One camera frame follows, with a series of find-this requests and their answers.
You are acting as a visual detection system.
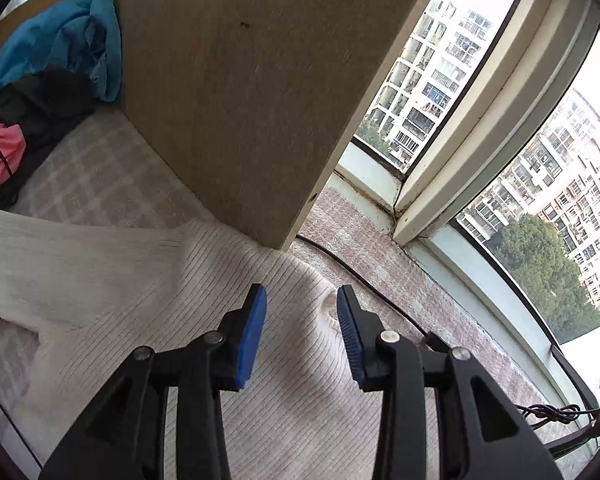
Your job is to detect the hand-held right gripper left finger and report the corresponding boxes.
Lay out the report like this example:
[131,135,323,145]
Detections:
[39,284,268,480]

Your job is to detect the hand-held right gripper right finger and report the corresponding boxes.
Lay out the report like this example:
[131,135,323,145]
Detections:
[336,285,563,480]

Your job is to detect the white ribbed knit sweater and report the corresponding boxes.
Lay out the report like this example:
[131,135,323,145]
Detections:
[0,202,441,480]

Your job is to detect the green tree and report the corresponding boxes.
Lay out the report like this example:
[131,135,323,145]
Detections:
[485,212,600,346]

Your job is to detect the plaid bed sheet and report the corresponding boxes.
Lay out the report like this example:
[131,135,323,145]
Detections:
[0,110,596,480]

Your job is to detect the wooden board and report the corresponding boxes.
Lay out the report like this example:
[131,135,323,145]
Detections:
[107,0,453,251]

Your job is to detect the apartment building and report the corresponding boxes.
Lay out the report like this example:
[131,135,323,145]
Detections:
[367,0,496,173]
[457,87,600,321]

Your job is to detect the black garment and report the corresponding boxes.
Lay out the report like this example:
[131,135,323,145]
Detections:
[0,67,98,208]

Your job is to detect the blue garment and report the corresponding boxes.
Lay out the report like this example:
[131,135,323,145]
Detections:
[0,0,123,103]

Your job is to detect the black ring light cable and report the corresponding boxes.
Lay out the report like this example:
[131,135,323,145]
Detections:
[297,236,448,351]

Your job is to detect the thin tangled black cable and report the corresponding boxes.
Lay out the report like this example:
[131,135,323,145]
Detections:
[517,402,600,431]

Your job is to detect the white window frame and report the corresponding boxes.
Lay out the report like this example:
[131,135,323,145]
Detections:
[330,0,600,411]

